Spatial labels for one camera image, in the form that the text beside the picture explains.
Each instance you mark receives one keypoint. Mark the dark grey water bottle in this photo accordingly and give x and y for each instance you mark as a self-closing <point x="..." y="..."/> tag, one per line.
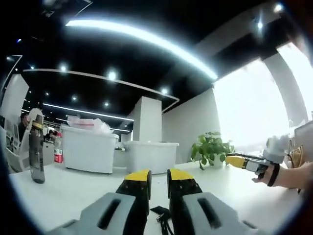
<point x="37" y="154"/>

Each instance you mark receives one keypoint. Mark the grey flat panel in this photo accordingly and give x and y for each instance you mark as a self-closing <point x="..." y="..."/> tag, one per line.
<point x="305" y="134"/>

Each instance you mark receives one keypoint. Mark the white storage bin with bags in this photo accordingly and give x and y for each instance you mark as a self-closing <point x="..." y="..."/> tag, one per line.
<point x="88" y="151"/>

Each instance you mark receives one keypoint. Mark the white chair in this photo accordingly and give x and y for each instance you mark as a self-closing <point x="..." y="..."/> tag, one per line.
<point x="17" y="159"/>

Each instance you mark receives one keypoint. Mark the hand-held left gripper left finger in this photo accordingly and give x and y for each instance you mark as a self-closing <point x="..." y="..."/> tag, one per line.
<point x="97" y="215"/>

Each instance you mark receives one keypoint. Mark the person's right hand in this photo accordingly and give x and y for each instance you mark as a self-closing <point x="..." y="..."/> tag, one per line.
<point x="265" y="179"/>

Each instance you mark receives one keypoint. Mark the tan bag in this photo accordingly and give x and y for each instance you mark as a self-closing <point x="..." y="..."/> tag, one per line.
<point x="296" y="156"/>

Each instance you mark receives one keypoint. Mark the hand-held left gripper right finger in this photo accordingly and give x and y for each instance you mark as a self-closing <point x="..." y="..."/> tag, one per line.
<point x="195" y="213"/>

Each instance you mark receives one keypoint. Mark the long curved ceiling light strip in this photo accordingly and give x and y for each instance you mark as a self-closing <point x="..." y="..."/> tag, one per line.
<point x="146" y="36"/>

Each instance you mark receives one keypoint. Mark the green potted plant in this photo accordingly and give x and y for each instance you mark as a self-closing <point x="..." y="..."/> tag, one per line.
<point x="210" y="149"/>

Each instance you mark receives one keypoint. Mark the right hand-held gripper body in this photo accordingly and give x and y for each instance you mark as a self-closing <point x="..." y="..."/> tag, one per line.
<point x="274" y="151"/>

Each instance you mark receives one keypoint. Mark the clear bottle with red label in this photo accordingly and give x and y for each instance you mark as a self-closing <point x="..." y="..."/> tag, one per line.
<point x="58" y="151"/>

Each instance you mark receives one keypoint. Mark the white desktop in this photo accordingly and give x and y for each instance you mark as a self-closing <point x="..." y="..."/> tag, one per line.
<point x="73" y="191"/>

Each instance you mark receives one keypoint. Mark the pile of clear plastic bags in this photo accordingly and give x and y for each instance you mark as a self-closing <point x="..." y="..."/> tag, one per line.
<point x="90" y="124"/>

